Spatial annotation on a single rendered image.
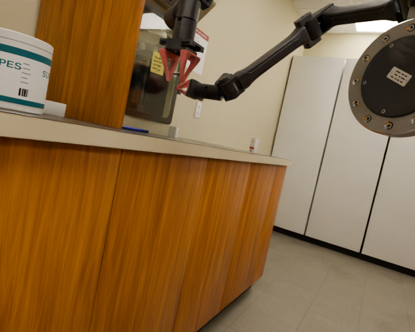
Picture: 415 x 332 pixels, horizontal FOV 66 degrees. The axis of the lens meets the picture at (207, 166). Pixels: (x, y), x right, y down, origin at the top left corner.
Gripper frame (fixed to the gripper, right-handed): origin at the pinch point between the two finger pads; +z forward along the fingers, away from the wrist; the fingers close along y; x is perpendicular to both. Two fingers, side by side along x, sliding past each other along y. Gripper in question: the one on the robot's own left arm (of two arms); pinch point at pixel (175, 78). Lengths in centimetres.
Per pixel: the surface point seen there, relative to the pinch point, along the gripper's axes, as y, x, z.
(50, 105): 37.3, 7.9, 13.3
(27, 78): 12.5, 30.3, 8.8
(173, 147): 2.2, -8.4, 18.1
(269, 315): -12, -120, 111
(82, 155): 5.0, 20.5, 22.3
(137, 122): 32.3, -24.7, 13.1
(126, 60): 23.6, -5.4, -4.7
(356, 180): -27, -324, 28
